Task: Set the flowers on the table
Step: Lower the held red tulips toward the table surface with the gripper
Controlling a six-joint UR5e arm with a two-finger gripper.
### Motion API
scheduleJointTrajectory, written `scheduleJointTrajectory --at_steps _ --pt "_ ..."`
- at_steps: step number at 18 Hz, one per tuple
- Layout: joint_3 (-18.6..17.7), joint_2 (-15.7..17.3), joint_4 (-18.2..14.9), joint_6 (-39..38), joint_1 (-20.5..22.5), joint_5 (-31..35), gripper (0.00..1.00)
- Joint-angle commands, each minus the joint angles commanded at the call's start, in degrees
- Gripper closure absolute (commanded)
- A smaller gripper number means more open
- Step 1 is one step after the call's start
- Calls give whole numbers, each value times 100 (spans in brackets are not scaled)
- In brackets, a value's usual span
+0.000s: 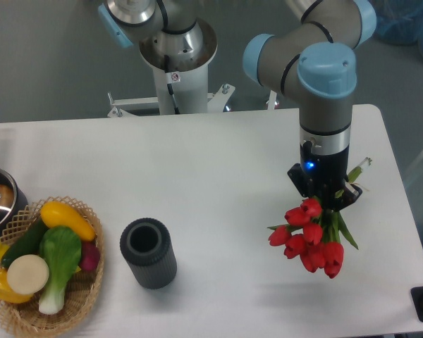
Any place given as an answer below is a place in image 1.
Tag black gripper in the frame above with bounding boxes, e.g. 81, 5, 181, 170
287, 141, 362, 211

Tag red tulip bouquet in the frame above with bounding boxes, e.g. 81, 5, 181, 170
268, 157, 372, 279

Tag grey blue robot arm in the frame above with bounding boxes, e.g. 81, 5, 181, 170
98, 1, 376, 211

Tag blue plastic bag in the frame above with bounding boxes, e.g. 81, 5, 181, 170
371, 1, 423, 58

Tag dark grey ribbed vase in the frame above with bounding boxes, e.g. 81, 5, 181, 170
120, 218, 177, 289

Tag red radish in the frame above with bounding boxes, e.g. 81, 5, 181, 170
78, 242, 101, 272

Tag green bok choy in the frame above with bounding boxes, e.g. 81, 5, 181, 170
39, 226, 81, 315

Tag yellow squash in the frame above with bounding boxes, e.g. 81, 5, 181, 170
40, 201, 96, 242

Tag dark green cucumber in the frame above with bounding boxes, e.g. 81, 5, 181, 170
1, 218, 49, 268

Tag beige round radish slice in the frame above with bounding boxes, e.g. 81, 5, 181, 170
7, 254, 49, 295

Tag woven wicker basket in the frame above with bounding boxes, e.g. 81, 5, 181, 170
0, 196, 104, 337

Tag yellow bell pepper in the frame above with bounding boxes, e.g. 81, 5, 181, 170
0, 268, 33, 304

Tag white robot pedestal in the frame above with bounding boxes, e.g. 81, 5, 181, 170
108, 18, 235, 118

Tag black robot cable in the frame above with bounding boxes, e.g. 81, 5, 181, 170
163, 54, 180, 115

